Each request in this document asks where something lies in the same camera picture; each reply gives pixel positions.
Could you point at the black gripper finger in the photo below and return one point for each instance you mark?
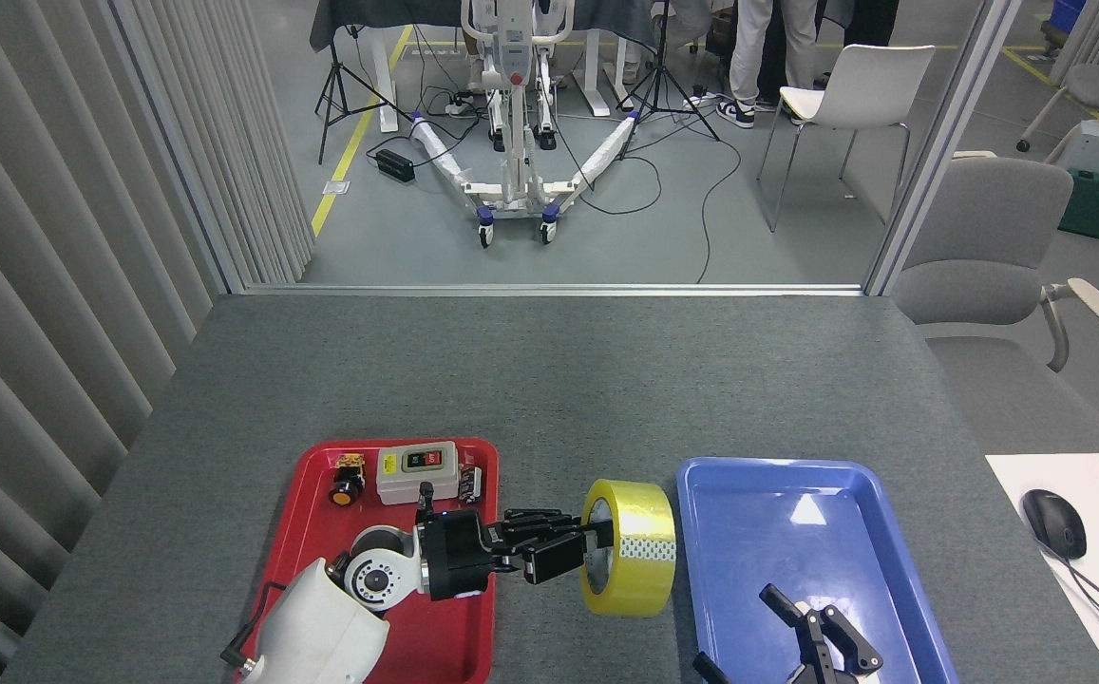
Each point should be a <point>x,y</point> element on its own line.
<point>820,636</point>

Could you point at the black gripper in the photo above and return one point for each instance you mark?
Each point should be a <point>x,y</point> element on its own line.
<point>459,556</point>

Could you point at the yellow tape roll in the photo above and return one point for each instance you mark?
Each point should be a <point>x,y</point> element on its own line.
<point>644,513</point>

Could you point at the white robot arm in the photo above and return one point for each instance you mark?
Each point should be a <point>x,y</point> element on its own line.
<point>321,627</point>

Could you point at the blue plastic tray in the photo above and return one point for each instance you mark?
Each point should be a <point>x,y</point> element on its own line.
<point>748,551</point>

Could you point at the small black terminal block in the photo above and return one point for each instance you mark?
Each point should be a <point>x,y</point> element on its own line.
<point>469,486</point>

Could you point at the black computer mouse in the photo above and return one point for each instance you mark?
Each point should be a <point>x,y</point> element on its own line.
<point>1054,522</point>

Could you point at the yellow black push button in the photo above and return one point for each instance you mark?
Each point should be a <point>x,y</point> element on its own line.
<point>346,492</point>

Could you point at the red plastic tray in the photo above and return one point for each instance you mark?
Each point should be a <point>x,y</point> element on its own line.
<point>312,522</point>

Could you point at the grey office chair with armrest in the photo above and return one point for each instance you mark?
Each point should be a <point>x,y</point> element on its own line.
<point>976,247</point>

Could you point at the white stand on wheels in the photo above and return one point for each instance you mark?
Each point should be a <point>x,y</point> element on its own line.
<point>514,142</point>

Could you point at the black power adapter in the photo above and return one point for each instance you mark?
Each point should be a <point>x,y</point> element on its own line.
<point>395,166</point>

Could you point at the black tripod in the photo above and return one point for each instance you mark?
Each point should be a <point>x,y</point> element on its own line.
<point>661,81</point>
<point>333,85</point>

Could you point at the white plastic chair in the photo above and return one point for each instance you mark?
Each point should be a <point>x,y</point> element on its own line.
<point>867,90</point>

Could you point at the person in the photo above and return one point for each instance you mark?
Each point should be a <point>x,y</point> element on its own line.
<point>753,57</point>
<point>872,19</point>

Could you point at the blue bin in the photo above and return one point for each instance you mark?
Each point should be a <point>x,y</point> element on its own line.
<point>1070,14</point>

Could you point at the grey two-button switch box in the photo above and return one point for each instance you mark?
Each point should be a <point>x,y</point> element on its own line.
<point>416,480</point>

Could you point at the silver frame post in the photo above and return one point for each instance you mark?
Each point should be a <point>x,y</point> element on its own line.
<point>938,142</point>

